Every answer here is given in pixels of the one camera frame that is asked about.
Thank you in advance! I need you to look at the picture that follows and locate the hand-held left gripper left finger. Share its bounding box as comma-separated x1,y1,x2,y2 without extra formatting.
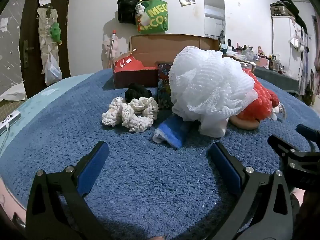
26,141,113,240

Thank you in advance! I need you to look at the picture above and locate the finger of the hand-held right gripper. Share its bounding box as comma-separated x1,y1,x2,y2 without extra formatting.
296,124,320,153
268,135,320,188

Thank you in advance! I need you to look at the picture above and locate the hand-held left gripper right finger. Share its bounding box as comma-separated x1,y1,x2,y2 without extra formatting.
209,141,293,240

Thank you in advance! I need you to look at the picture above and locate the cream crochet scrunchie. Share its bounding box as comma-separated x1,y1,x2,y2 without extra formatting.
122,96,159,133
102,97,137,128

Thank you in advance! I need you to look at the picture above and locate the red bubble knit pouch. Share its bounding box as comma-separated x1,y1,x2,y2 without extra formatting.
237,67,280,126

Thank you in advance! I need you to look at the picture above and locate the blue cloth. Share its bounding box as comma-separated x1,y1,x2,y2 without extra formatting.
153,116,191,149

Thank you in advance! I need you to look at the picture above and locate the black scrunchie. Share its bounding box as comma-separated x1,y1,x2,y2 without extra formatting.
124,82,152,103

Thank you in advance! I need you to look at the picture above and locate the white mesh bath pouf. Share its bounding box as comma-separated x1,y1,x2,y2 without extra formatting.
169,46,258,122

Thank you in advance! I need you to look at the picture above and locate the red-lined cardboard box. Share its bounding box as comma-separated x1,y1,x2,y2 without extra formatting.
112,34,220,89

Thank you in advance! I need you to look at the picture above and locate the tan round disc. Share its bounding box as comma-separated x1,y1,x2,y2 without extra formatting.
230,116,259,131

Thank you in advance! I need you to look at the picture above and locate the blue fleece blanket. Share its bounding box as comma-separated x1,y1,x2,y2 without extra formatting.
0,69,320,240

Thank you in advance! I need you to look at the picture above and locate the table with dark green cloth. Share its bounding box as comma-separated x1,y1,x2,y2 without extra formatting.
252,66,302,96

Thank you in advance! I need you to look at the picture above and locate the light blue sheet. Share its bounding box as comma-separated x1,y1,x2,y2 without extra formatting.
0,80,75,160

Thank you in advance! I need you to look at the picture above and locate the white wardrobe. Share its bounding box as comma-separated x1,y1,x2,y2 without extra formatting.
271,15,309,90

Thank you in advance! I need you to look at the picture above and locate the pink curtain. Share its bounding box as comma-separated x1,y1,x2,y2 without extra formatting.
311,15,320,98

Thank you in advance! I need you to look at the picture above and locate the white power strip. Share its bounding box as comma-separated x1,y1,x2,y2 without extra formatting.
0,110,21,136

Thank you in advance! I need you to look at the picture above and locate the black printed case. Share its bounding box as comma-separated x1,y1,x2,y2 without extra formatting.
157,63,174,110

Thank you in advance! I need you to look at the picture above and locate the clear plastic bag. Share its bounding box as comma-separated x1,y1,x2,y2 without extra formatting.
44,52,63,86

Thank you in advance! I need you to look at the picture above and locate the clutter of small table items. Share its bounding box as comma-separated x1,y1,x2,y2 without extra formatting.
219,39,287,73

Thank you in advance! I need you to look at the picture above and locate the pink plush toy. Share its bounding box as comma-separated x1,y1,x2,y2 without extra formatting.
103,37,118,58

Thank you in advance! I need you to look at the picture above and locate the white stick with red tip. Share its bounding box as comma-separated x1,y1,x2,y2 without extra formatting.
109,30,118,68

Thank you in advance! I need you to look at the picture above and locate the dark suitcase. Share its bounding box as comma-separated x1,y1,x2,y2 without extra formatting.
269,0,300,17

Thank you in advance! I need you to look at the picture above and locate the clear hanging organizer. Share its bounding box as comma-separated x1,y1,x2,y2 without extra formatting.
37,6,63,85

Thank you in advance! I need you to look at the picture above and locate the green plush toy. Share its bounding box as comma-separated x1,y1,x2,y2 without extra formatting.
49,22,63,45

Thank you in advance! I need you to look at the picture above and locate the dark wooden door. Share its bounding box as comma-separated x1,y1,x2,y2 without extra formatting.
19,0,73,99

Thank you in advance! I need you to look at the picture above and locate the black bag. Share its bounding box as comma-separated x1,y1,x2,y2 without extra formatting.
117,0,139,25

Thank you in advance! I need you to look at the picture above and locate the green tote bag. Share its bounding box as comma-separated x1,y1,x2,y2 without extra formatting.
137,0,169,34

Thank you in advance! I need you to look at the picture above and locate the door handle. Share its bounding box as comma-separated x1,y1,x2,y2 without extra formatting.
22,40,35,68

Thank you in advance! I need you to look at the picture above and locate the wall mirror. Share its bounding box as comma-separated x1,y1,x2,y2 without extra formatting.
204,0,226,40

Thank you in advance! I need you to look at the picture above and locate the white plush keychain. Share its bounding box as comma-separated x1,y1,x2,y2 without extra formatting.
135,2,146,17

